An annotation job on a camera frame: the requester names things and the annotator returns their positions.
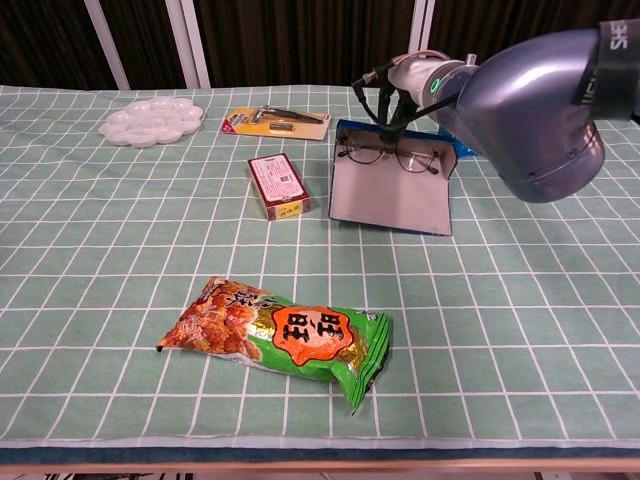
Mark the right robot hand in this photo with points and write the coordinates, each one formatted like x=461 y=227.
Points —
x=412 y=75

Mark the blue glasses case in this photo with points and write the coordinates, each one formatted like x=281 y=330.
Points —
x=390 y=200

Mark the blue pink cookie box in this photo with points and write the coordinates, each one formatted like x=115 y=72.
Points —
x=463 y=149

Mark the small red carton box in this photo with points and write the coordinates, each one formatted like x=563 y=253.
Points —
x=280 y=182

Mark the thin-framed eyeglasses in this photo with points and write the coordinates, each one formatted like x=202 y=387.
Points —
x=395 y=154

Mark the dark pleated curtain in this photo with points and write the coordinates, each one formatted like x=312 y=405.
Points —
x=310 y=40

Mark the razor in yellow blister pack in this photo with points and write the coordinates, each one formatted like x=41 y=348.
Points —
x=277 y=123

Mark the white flower-shaped palette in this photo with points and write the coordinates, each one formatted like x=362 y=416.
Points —
x=150 y=122

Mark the green orange snack bag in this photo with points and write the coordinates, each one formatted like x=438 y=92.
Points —
x=300 y=340

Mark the green checked tablecloth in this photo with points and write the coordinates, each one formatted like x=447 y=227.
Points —
x=100 y=250

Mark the white aluminium frame post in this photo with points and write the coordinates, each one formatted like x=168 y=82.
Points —
x=419 y=30
x=107 y=45
x=187 y=45

